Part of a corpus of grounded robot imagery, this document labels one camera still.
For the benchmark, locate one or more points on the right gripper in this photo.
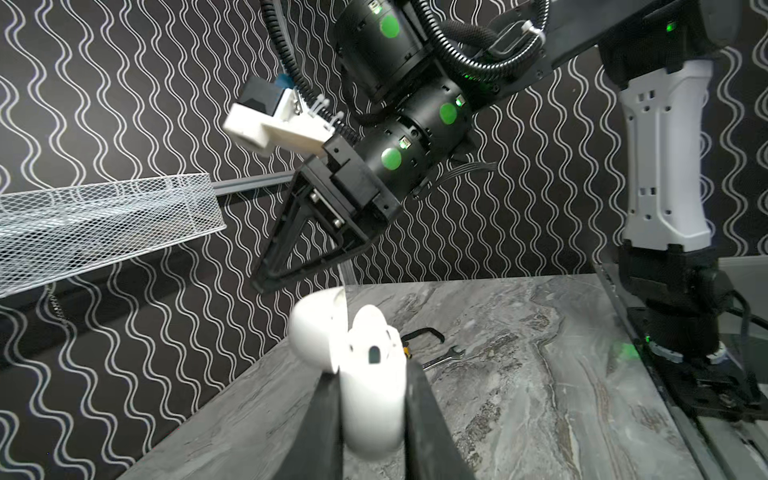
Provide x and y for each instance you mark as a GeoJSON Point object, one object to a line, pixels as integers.
{"type": "Point", "coordinates": [339, 195]}

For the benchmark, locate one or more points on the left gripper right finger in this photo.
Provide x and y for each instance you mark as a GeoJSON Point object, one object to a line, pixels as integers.
{"type": "Point", "coordinates": [430, 451]}

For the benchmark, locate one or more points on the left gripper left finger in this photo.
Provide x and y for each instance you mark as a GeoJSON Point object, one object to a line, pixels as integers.
{"type": "Point", "coordinates": [317, 451]}

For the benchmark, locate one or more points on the white round earbud case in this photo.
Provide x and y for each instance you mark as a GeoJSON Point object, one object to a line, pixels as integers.
{"type": "Point", "coordinates": [372, 397]}

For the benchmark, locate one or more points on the white earbud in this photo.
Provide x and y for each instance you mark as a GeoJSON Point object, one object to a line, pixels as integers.
{"type": "Point", "coordinates": [372, 341]}

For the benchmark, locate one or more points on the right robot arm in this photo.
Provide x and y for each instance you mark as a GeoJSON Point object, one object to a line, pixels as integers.
{"type": "Point", "coordinates": [615, 132]}

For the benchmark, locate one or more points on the metal rod tool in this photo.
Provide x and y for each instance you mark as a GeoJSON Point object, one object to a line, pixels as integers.
{"type": "Point", "coordinates": [452, 354]}

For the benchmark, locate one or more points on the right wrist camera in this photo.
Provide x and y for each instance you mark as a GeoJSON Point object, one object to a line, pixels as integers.
{"type": "Point", "coordinates": [268, 115]}

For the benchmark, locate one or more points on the white wire mesh basket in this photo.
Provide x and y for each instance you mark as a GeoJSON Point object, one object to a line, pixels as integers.
{"type": "Point", "coordinates": [53, 234]}

